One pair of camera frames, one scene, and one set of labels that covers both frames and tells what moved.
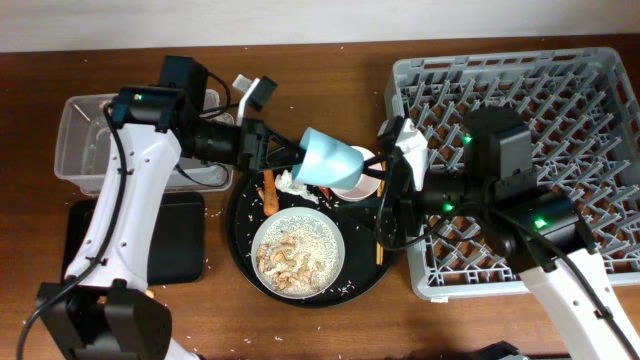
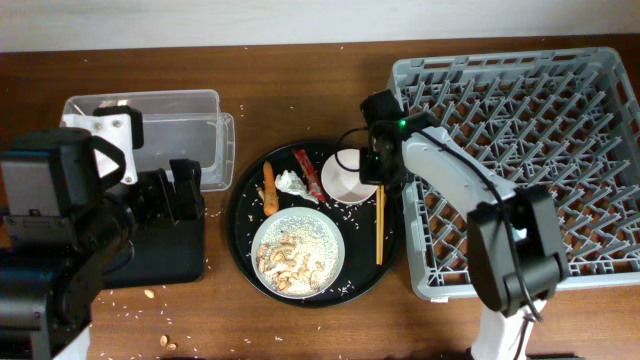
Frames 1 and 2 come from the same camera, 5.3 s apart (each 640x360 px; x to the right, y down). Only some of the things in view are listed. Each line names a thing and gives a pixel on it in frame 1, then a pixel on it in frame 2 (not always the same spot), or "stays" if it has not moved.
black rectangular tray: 176,244 stays
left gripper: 258,137 to 164,209
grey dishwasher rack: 582,109 stays
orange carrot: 270,196 stays
